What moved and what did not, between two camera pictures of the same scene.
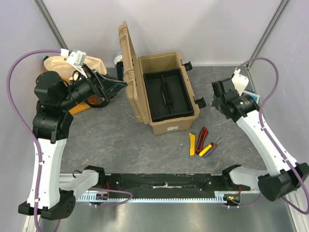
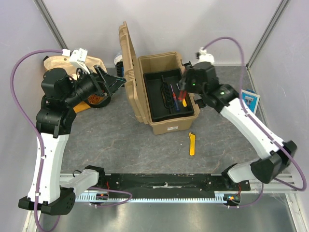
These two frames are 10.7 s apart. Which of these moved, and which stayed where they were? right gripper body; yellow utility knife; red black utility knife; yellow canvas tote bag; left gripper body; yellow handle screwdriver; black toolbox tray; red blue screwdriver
Moved: right gripper body; red black utility knife; red blue screwdriver; yellow handle screwdriver
Stayed: yellow utility knife; yellow canvas tote bag; left gripper body; black toolbox tray
